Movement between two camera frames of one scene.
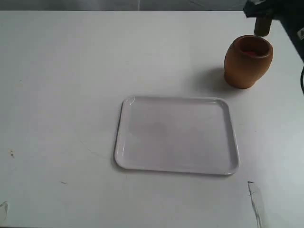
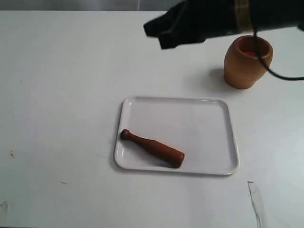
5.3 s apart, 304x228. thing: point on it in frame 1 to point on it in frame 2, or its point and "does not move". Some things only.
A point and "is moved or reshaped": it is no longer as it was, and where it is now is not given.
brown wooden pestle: [262, 25] is moved or reshaped
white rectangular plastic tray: [183, 134] does not move
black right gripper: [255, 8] to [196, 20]
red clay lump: [250, 53] does not move
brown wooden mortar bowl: [246, 60] does not move
